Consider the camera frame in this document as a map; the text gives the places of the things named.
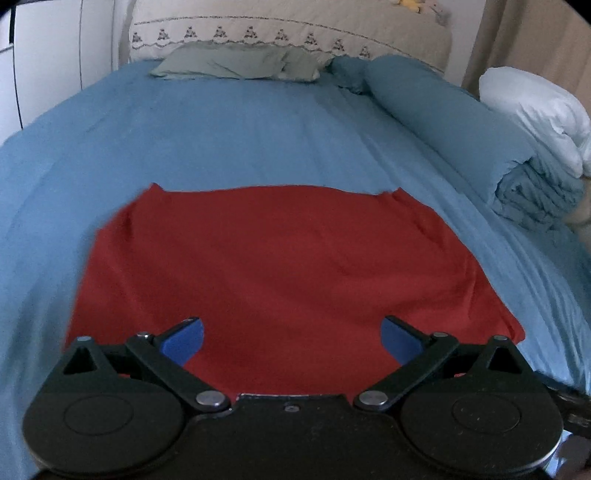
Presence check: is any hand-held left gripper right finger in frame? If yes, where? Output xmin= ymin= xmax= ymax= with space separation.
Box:
xmin=353 ymin=315 xmax=533 ymax=411

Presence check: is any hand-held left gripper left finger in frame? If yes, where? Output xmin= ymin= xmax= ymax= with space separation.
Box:
xmin=60 ymin=316 xmax=232 ymax=412

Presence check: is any red sweater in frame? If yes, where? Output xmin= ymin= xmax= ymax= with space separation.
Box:
xmin=64 ymin=183 xmax=526 ymax=403

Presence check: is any blue bed sheet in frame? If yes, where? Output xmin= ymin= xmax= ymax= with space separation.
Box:
xmin=0 ymin=60 xmax=591 ymax=480

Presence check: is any rolled blue duvet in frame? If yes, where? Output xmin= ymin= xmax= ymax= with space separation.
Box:
xmin=329 ymin=55 xmax=585 ymax=233

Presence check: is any white duvet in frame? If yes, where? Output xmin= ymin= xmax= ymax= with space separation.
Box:
xmin=478 ymin=66 xmax=591 ymax=179

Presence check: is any green pillow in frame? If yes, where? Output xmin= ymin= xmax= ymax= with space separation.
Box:
xmin=150 ymin=43 xmax=334 ymax=85

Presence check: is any white wardrobe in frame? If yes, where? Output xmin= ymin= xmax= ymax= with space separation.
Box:
xmin=0 ymin=0 xmax=136 ymax=145

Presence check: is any cream embroidered headboard cover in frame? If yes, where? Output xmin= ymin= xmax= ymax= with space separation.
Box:
xmin=128 ymin=0 xmax=456 ymax=75

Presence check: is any beige curtain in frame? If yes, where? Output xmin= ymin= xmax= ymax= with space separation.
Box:
xmin=461 ymin=0 xmax=591 ymax=100

